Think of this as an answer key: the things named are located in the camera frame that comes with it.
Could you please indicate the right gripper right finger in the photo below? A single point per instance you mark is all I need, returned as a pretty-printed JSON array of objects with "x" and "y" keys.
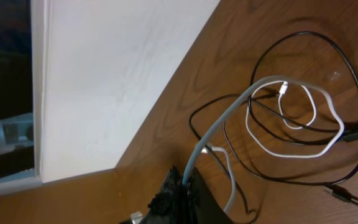
[{"x": 202, "y": 207}]

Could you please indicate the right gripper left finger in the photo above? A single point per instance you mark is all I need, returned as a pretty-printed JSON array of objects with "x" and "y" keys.
[{"x": 167, "y": 205}]

